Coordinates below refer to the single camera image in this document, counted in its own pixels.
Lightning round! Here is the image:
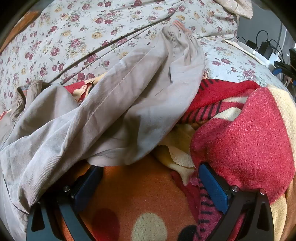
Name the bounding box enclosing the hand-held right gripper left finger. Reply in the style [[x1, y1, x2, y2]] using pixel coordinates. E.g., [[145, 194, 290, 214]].
[[26, 165, 104, 241]]

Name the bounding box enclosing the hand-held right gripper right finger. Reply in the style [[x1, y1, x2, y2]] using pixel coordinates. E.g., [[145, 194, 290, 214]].
[[198, 163, 275, 241]]

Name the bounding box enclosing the beige jacket with striped cuffs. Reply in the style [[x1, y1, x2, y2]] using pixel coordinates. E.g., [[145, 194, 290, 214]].
[[0, 20, 205, 234]]

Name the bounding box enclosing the red orange printed blanket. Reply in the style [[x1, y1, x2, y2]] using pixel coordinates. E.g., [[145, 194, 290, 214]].
[[54, 77, 296, 241]]

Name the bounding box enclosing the white power strip with chargers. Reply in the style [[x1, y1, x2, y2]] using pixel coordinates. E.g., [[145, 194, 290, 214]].
[[237, 41, 275, 67]]

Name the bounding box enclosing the black device with blue part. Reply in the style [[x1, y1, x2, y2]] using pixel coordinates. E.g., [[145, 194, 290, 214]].
[[272, 48, 296, 78]]

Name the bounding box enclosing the beige paper envelope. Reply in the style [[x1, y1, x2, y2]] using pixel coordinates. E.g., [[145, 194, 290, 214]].
[[224, 39, 255, 56]]

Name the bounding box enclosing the black charger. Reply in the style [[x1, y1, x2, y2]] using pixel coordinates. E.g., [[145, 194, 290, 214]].
[[258, 40, 275, 60]]

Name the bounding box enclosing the floral bedsheet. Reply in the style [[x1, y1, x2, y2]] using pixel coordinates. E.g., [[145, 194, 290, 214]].
[[0, 0, 287, 144]]

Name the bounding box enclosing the beige pillow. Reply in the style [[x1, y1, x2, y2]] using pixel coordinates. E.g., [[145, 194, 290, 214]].
[[218, 0, 253, 19]]

